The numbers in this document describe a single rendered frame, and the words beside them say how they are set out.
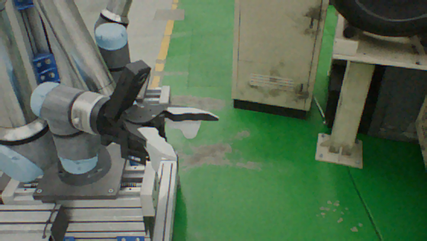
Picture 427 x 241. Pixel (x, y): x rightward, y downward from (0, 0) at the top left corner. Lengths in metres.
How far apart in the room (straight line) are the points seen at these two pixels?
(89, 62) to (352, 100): 1.57
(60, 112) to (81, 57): 0.16
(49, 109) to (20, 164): 0.18
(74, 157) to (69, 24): 0.27
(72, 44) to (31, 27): 0.33
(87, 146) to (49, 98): 0.13
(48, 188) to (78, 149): 0.32
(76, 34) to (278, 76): 1.78
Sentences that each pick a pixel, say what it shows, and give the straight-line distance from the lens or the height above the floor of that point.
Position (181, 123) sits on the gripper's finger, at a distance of 0.66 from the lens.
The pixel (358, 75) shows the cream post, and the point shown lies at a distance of 2.03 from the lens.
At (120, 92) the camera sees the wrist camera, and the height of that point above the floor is 1.11.
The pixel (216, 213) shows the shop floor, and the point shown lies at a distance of 1.87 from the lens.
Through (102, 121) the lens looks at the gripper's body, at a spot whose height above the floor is 1.05.
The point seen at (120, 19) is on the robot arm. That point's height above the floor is 0.95.
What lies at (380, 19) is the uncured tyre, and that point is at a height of 0.97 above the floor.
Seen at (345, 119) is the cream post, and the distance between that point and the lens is 2.16.
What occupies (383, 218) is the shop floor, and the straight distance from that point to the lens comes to 2.04.
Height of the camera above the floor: 1.41
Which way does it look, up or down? 35 degrees down
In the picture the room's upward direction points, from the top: straight up
